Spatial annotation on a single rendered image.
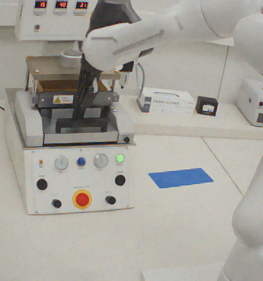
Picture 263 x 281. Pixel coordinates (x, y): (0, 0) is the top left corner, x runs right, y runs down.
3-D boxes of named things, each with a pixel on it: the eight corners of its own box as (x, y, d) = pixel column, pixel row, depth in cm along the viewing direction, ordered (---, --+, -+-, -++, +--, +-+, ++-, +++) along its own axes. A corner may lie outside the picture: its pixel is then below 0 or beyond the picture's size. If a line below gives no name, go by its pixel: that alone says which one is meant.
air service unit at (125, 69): (94, 85, 161) (101, 47, 154) (132, 86, 167) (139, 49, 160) (98, 91, 157) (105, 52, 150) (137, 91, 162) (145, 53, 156)
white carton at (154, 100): (136, 101, 202) (139, 85, 199) (184, 105, 208) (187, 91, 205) (142, 112, 192) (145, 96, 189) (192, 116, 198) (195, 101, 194)
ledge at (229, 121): (109, 102, 207) (110, 94, 205) (261, 115, 231) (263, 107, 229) (123, 133, 182) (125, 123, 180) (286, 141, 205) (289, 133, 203)
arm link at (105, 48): (220, -13, 86) (126, 21, 109) (168, -5, 74) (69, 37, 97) (238, 34, 88) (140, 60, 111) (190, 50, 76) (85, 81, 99)
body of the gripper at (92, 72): (79, 44, 114) (72, 70, 121) (86, 63, 109) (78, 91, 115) (107, 45, 117) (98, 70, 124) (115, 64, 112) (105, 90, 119)
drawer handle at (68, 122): (55, 130, 125) (56, 117, 124) (104, 129, 131) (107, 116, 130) (56, 134, 124) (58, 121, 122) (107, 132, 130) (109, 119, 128)
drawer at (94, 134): (27, 104, 148) (29, 83, 144) (87, 102, 157) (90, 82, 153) (43, 146, 124) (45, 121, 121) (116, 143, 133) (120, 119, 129)
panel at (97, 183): (33, 214, 124) (30, 149, 123) (129, 208, 136) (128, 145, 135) (35, 215, 122) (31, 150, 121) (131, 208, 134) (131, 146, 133)
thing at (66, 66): (20, 75, 147) (25, 40, 141) (103, 74, 160) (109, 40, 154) (31, 102, 128) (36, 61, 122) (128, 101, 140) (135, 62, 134)
